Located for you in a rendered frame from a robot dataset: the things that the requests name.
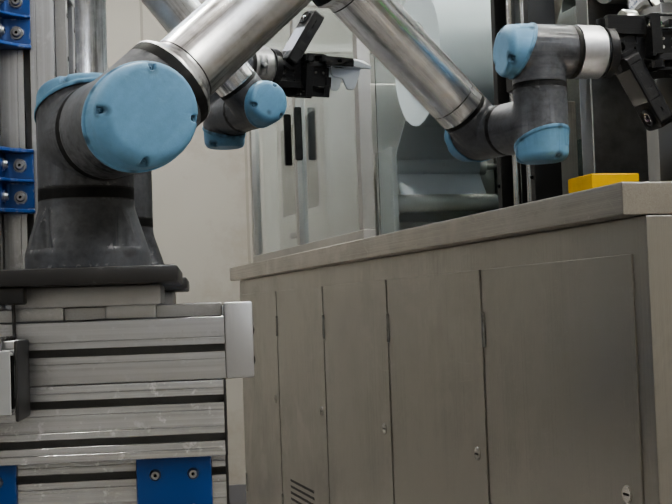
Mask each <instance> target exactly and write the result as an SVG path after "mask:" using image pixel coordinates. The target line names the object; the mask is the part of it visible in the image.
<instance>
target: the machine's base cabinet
mask: <svg viewBox="0 0 672 504"><path fill-rule="evenodd" d="M246 301H250V302H252V312H253V324H254V334H253V345H254V356H255V364H254V377H252V378H243V402H244V433H245V465H246V496H247V504H672V214H665V215H642V216H636V217H630V218H624V219H618V220H611V221H605V222H599V223H593V224H587V225H581V226H574V227H568V228H562V229H556V230H550V231H543V232H537V233H531V234H525V235H519V236H512V237H506V238H500V239H494V240H488V241H481V242H475V243H469V244H463V245H457V246H451V247H444V248H438V249H432V250H426V251H420V252H413V253H407V254H401V255H395V256H389V257H382V258H376V259H370V260H364V261H358V262H351V263H345V264H339V265H333V266H327V267H321V268H314V269H308V270H302V271H296V272H290V273H283V274H277V275H271V276H265V277H259V278H252V279H246V280H240V302H246Z"/></svg>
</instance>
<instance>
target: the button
mask: <svg viewBox="0 0 672 504"><path fill-rule="evenodd" d="M619 182H639V174H638V173H591V174H587V175H583V176H579V177H575V178H571V179H569V180H568V192H569V193H573V192H578V191H582V190H587V189H591V188H596V187H601V186H605V185H610V184H614V183H619Z"/></svg>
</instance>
